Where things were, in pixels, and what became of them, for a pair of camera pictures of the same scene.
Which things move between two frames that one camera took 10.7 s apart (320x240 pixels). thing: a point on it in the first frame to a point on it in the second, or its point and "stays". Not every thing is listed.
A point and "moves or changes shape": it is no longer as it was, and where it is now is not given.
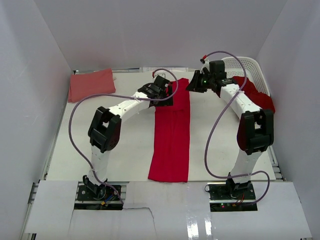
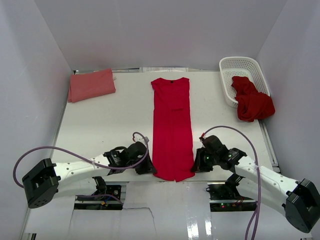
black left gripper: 168,102 to 148,168
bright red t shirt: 170,160 moves or changes shape
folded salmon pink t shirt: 92,83 stays
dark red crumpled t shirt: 262,99 stays
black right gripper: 194,85 to 198,166
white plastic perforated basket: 234,68 stays
